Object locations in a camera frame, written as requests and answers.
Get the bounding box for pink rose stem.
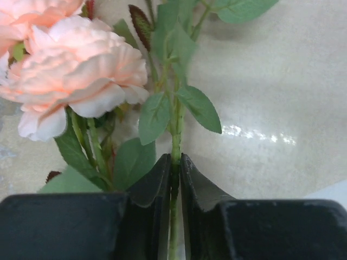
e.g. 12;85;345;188
1;1;149;191
128;1;275;259

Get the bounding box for pink rose stem back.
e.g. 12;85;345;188
128;1;275;259

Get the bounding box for white wrapping paper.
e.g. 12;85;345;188
304;180;346;205

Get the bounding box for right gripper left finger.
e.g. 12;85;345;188
1;154;171;259

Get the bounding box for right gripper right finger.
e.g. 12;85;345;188
181;155;346;260

